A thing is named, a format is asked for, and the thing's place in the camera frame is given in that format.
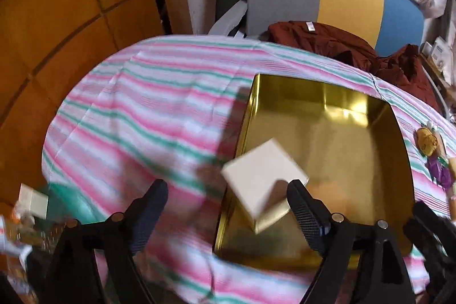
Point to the grey yellow blue chair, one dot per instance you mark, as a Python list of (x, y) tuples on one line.
[(387, 25)]

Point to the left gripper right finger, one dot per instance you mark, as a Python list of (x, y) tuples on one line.
[(381, 275)]

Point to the wooden side shelf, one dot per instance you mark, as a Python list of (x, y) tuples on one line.
[(446, 90)]

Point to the white cardboard box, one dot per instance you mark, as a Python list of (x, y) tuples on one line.
[(259, 179)]

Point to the maroon garment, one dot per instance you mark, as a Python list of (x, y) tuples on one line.
[(403, 68)]

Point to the white blue product box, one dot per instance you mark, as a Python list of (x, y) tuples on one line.
[(441, 54)]

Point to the tan sponge block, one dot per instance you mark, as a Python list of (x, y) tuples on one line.
[(452, 167)]

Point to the wooden wardrobe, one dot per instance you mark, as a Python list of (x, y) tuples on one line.
[(47, 47)]

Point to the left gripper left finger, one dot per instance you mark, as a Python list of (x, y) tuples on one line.
[(73, 275)]

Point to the striped pink green tablecloth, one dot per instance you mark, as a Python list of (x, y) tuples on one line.
[(171, 107)]

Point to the gold metal tin tray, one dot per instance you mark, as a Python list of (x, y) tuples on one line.
[(347, 142)]

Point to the yellow knitted toy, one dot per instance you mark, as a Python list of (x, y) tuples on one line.
[(426, 141)]

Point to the cracker packet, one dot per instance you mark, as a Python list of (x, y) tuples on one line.
[(440, 149)]

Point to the purple snack packet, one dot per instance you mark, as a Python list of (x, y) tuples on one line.
[(440, 172)]

